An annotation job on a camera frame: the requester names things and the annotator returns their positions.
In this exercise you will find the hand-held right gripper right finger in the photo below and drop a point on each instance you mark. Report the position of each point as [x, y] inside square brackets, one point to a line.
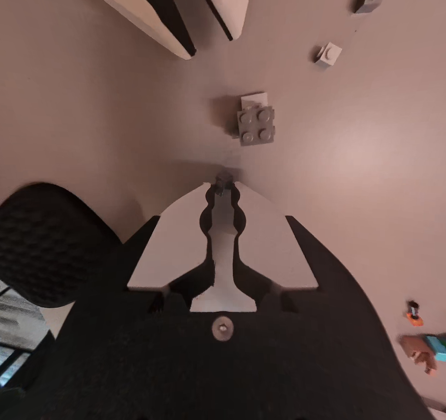
[275, 249]

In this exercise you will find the small light grey brick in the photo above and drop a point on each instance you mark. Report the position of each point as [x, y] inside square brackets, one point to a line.
[329, 55]

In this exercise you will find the grey desk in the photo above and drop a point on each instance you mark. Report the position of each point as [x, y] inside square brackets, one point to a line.
[348, 148]

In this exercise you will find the purple headed blue toy figure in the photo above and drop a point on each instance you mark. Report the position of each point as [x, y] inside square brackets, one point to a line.
[437, 348]

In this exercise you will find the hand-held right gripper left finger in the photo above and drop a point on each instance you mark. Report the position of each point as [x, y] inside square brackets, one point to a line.
[170, 249]

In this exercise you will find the grey brick assembly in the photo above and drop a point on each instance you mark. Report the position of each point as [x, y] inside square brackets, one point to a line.
[256, 127]

